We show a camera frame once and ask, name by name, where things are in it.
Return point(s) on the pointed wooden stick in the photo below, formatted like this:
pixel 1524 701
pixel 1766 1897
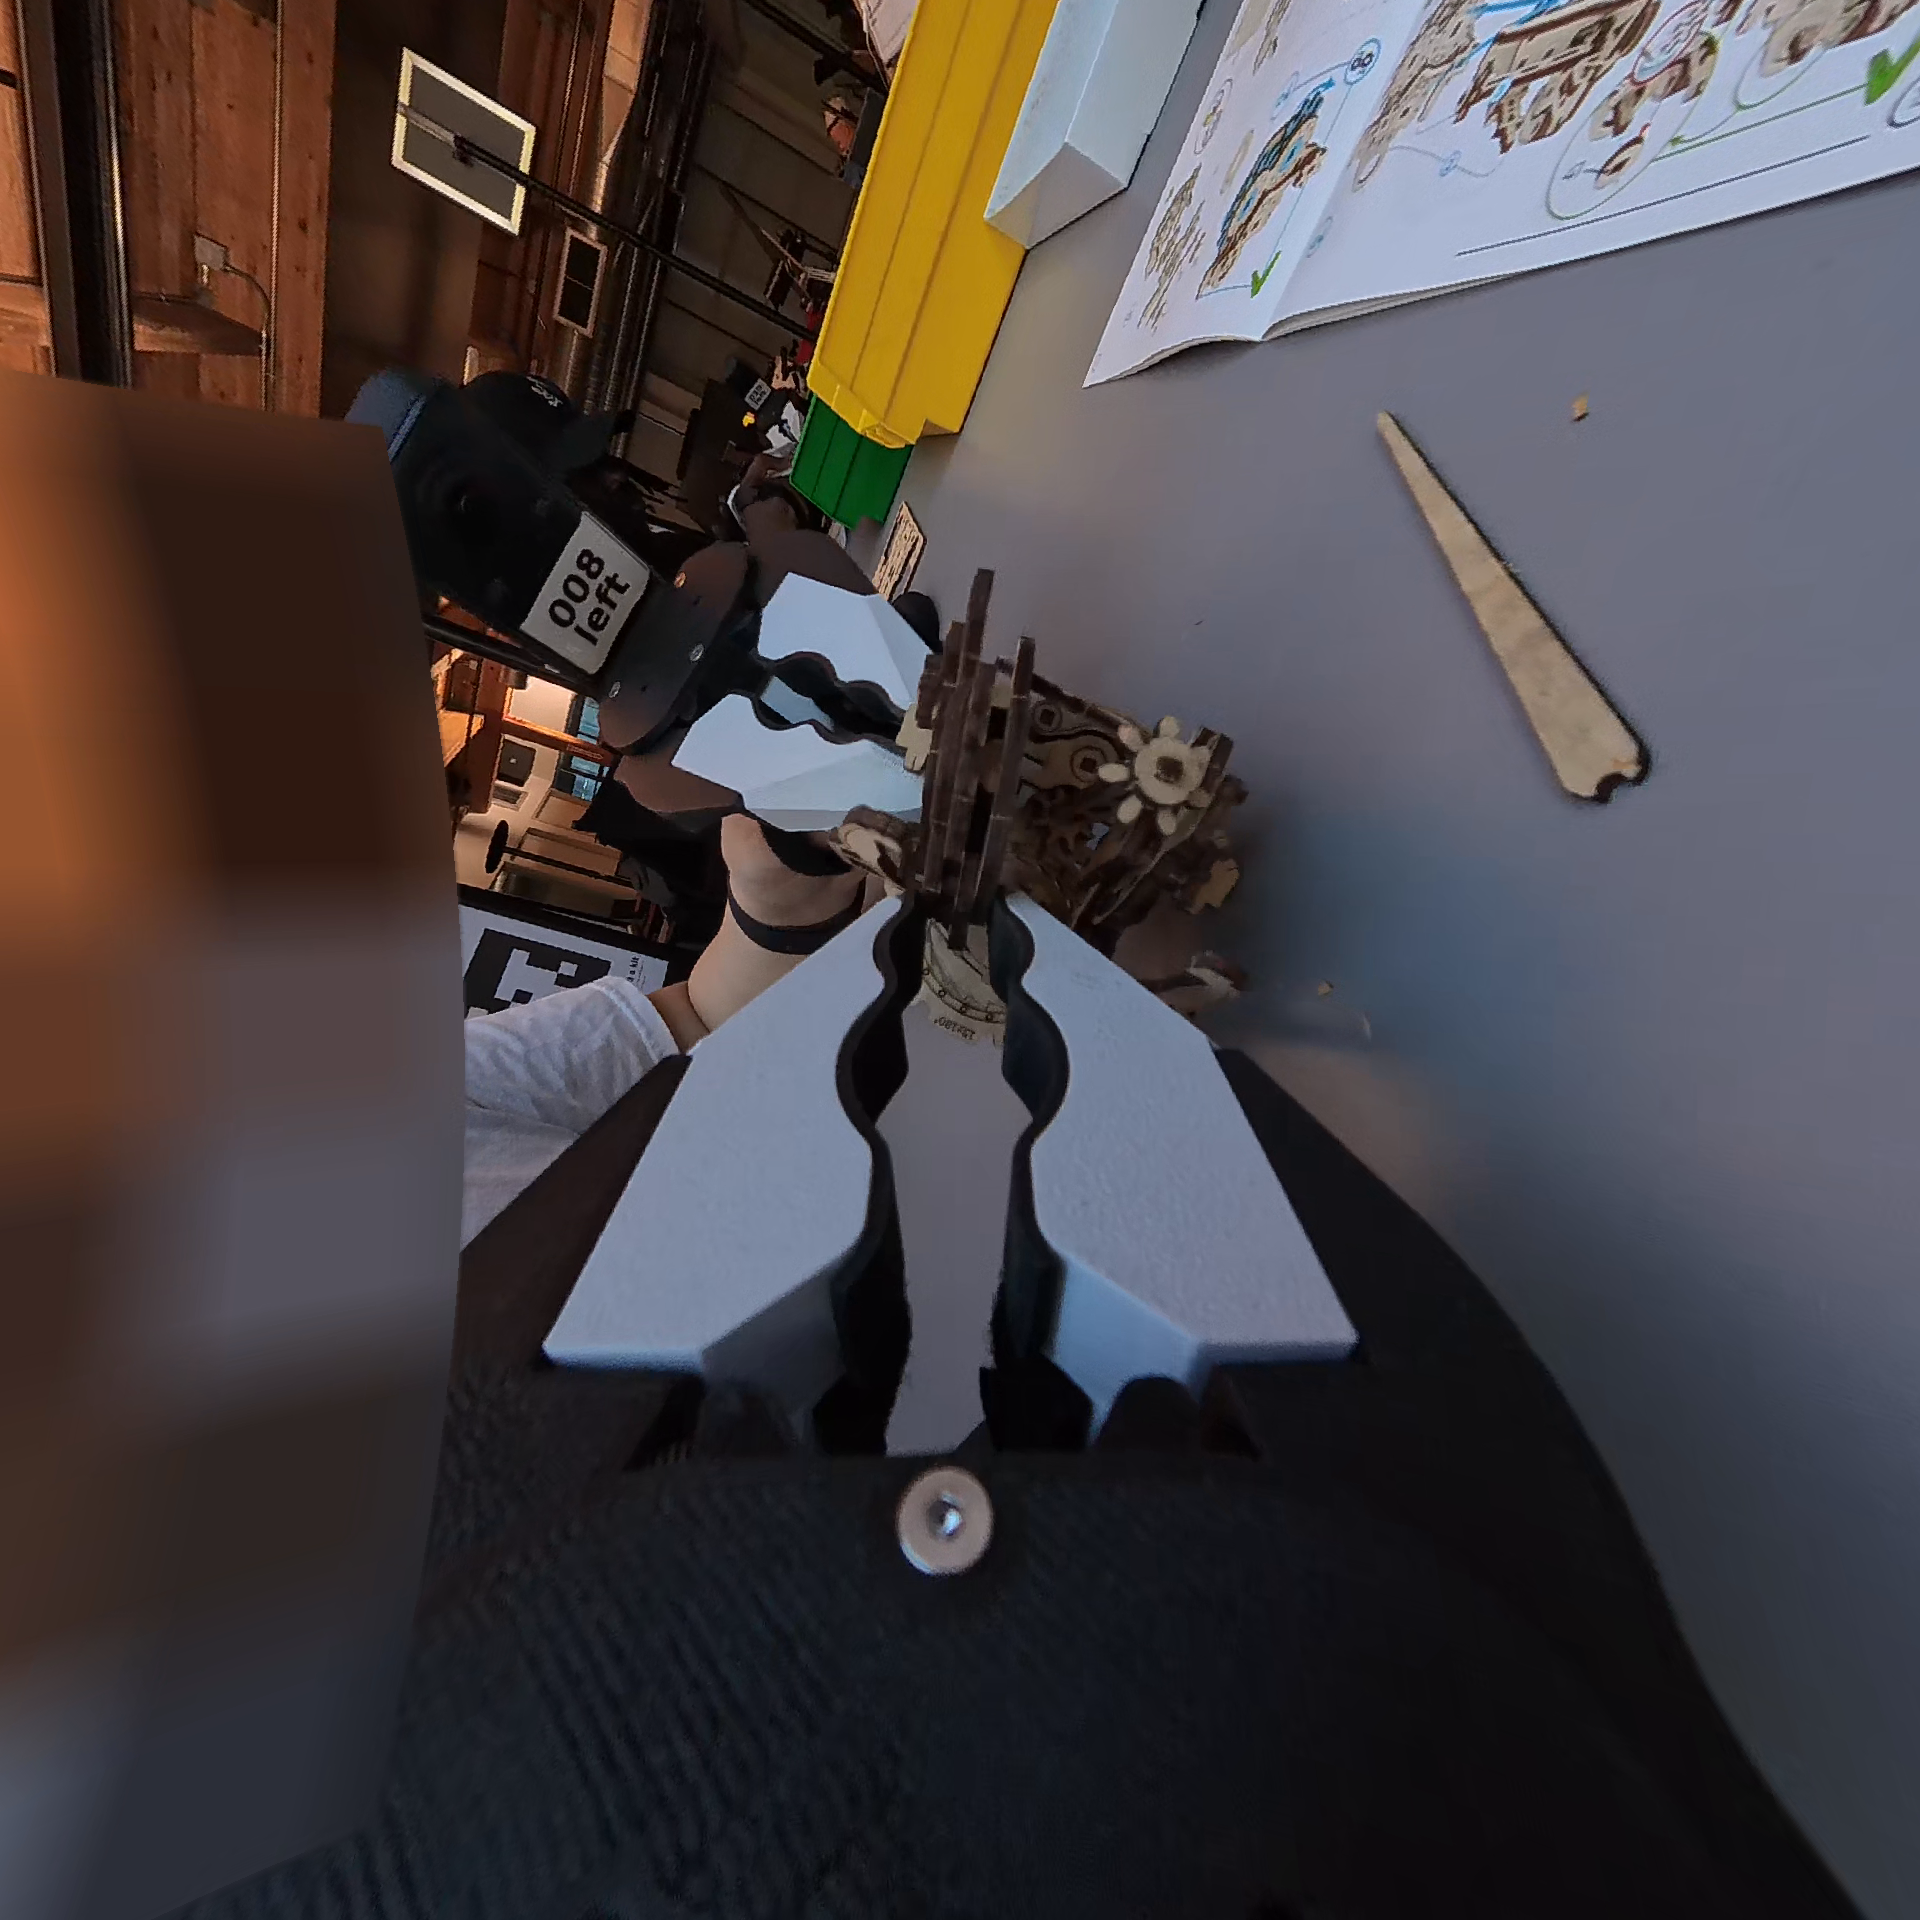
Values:
pixel 1515 614

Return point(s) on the wooden gear model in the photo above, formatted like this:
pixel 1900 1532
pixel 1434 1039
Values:
pixel 1081 780

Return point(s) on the black wristband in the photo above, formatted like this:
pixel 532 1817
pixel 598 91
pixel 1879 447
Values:
pixel 780 939

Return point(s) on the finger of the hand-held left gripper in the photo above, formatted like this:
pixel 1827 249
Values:
pixel 794 780
pixel 849 639

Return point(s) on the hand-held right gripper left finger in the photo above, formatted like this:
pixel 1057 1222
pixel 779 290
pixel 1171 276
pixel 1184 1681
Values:
pixel 721 1185

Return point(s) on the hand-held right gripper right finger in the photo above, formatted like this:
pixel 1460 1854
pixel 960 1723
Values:
pixel 1184 1185

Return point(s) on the instruction booklet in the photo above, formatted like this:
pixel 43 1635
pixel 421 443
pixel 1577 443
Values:
pixel 1501 195

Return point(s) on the small laser-cut wooden sheet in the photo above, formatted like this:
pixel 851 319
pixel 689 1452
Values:
pixel 897 552

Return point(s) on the white cardboard box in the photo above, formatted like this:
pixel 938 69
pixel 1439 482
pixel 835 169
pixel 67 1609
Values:
pixel 1081 134

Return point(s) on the person's left hand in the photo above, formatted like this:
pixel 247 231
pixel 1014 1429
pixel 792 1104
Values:
pixel 746 863

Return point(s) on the black white marker board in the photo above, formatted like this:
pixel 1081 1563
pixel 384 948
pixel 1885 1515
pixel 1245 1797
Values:
pixel 525 975

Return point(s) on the yellow plastic bin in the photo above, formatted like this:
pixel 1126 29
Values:
pixel 930 224

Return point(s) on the green plastic bin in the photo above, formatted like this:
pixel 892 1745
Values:
pixel 849 465

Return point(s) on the rectangular ceiling light panel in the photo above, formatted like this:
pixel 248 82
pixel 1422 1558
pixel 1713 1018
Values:
pixel 463 139

